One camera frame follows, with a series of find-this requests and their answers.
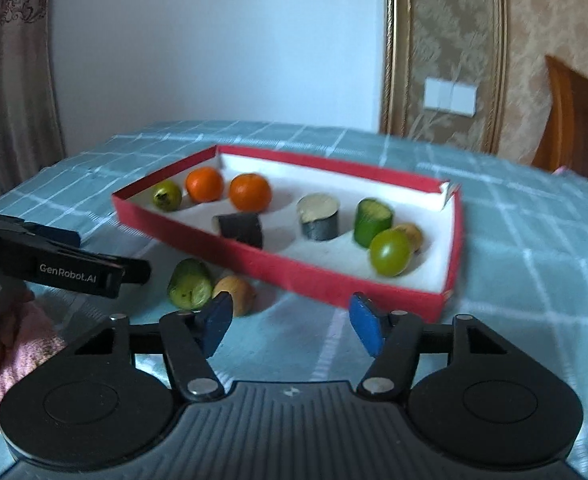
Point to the orange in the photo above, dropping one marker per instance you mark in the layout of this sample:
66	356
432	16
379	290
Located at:
204	184
250	192

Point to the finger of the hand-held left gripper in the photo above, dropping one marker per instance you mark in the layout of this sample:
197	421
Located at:
136	270
64	237

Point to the white wall switch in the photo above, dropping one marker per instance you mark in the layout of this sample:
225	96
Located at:
450	95

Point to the brown kiwi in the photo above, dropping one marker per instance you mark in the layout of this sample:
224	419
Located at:
239	292
413	235

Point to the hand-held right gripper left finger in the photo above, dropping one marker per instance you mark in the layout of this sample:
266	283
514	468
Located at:
219	317

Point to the dark eggplant piece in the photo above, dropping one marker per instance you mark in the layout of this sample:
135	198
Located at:
239	230

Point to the eggplant piece pale cut face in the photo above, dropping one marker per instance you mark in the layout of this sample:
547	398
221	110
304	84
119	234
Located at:
318	220

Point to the gold decorative wall frame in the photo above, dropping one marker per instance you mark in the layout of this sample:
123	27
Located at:
396	60

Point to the pink white cloth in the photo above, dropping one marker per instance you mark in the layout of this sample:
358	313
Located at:
560	170

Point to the wooden headboard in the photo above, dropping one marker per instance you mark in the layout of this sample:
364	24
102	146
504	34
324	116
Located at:
574	120

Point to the person's left forearm pink sleeve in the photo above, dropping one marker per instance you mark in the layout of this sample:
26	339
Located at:
34	355

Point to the green cucumber piece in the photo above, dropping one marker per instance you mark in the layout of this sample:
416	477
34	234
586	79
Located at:
190	284
371	220

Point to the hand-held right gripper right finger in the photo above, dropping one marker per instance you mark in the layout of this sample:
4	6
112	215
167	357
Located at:
365	322

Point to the large green tomato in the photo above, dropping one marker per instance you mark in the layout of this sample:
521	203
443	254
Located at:
390	252

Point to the red cardboard box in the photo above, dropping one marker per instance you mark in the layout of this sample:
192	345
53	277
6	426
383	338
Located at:
284	270

